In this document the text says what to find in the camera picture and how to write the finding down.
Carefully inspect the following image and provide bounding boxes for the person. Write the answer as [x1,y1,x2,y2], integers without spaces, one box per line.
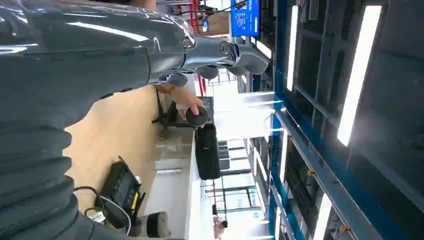
[212,216,229,240]

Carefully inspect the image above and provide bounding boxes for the black cable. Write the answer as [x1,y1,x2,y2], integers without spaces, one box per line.
[73,186,104,217]

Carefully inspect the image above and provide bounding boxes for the black electronic box with antennas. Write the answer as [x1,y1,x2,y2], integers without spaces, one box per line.
[95,156,147,230]

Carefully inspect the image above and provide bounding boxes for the white counter block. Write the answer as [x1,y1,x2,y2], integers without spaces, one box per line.
[144,127,202,240]

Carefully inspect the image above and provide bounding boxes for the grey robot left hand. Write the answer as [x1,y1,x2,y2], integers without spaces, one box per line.
[0,0,271,133]

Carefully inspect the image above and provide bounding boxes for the stack of grey crates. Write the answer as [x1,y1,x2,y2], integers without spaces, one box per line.
[217,140,231,171]

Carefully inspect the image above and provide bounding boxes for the black tripod stand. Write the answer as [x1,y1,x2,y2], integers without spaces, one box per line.
[151,88,195,138]

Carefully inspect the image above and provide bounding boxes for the white cable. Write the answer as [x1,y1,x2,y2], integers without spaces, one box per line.
[99,194,133,237]

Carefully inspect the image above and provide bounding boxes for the black round disc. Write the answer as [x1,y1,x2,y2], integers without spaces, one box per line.
[185,105,210,128]

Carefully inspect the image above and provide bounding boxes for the long white ceiling light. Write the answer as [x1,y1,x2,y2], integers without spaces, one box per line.
[279,129,289,184]
[336,4,383,147]
[286,4,300,93]
[312,193,333,240]

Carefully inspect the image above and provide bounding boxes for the person's hand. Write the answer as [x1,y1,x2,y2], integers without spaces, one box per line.
[154,82,205,117]

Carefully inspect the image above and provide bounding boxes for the blue display screen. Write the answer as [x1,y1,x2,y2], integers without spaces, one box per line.
[230,0,261,38]

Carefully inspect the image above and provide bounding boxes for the ribbed grey left arm sleeve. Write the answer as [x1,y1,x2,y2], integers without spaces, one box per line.
[0,123,133,240]

